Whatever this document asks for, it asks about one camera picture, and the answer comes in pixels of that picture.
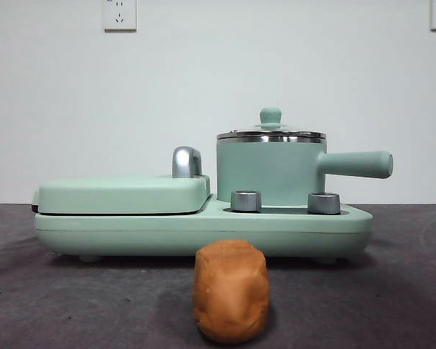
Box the chrome griddle cover handle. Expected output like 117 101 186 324
172 145 203 179

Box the silver control knob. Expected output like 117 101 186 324
307 191 341 214
230 189 262 212

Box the brown potato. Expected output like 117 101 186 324
192 238 270 345

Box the mint green griddle cover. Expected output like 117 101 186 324
32 173 211 216

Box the mint green pot with handle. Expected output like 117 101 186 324
216 133 394 204

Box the glass pot lid green knob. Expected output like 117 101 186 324
217 107 328 141

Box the mint green breakfast machine base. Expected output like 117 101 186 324
34 192 374 263

